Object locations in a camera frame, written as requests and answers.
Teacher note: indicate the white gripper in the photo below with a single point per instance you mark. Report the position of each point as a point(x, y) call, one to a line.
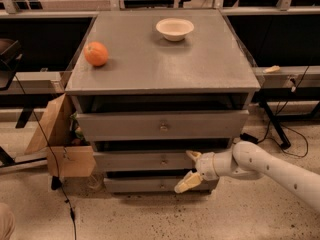
point(205, 165)

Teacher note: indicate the grey drawer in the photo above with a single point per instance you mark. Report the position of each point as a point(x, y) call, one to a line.
point(143, 161)
point(147, 184)
point(162, 125)

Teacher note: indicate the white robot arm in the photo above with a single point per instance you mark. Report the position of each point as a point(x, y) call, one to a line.
point(245, 160)

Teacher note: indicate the grey top drawer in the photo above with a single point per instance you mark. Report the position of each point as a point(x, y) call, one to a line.
point(162, 125)

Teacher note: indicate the grey bottom drawer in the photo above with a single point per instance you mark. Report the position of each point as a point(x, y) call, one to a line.
point(147, 184)

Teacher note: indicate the grey drawer cabinet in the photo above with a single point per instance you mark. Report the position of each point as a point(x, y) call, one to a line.
point(206, 71)

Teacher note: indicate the black table leg right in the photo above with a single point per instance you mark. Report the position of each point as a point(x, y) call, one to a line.
point(285, 141)

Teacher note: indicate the small yellow foam piece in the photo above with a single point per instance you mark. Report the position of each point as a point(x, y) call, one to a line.
point(271, 69)

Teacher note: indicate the brown cardboard box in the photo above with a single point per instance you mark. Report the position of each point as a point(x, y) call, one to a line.
point(53, 137)

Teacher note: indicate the white paper bowl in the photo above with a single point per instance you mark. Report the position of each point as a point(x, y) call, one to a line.
point(174, 29)

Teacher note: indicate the orange fruit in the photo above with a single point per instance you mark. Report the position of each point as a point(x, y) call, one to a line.
point(96, 53)

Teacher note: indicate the black chair left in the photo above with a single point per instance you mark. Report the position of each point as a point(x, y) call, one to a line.
point(10, 56)

